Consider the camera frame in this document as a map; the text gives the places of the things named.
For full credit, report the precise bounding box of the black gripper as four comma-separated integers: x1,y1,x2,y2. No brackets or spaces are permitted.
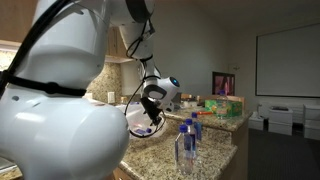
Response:
140,96,166,127

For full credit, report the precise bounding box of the white box with dark lid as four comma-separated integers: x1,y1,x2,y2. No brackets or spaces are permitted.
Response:
268,105,294,125

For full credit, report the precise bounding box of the green cardboard box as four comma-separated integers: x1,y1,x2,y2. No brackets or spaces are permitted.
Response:
204,98,244,118

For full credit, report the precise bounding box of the flat screen television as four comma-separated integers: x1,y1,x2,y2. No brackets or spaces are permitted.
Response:
212,71,236,97

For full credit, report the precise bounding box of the wooden drawer front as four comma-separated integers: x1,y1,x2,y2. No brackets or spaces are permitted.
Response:
112,166,134,180

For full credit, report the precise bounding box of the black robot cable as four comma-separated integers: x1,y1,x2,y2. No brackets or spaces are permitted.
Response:
0,0,168,139

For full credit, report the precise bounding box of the tall clear water bottle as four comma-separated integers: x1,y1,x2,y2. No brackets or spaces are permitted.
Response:
215,90,230,120

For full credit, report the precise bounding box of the white projection screen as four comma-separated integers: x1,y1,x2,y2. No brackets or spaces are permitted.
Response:
255,22,320,99

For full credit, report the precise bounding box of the wooden cabinet door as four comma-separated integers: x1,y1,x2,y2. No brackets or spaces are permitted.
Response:
0,0,38,45
105,26,130,60

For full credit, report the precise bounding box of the white cardboard box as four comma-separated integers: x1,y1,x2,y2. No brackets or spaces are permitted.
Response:
268,121,294,136
303,103,320,122
303,119,320,141
248,111,266,131

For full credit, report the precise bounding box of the under-cabinet light strip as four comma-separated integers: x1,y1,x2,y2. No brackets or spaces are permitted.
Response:
0,39,134,64

